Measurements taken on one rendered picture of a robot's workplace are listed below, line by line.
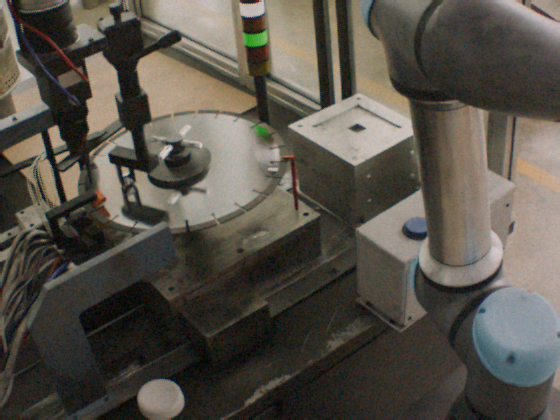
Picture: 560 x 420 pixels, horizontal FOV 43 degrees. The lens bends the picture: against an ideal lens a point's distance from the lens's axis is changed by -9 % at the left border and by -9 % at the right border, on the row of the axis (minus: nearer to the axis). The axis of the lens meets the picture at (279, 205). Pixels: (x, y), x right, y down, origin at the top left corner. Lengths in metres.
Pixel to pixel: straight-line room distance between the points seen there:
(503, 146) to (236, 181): 0.46
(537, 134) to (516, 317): 2.27
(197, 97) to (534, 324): 1.17
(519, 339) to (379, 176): 0.55
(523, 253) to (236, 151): 1.46
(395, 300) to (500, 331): 0.31
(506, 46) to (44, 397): 0.88
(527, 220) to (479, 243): 1.74
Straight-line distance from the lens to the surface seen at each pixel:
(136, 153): 1.17
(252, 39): 1.43
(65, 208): 1.18
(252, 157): 1.25
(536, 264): 2.51
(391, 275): 1.16
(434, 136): 0.83
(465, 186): 0.87
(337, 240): 1.37
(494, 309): 0.94
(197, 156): 1.26
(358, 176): 1.33
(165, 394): 1.15
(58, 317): 1.05
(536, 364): 0.92
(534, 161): 2.99
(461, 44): 0.67
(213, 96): 1.87
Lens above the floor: 1.64
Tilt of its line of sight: 37 degrees down
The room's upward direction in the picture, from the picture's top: 6 degrees counter-clockwise
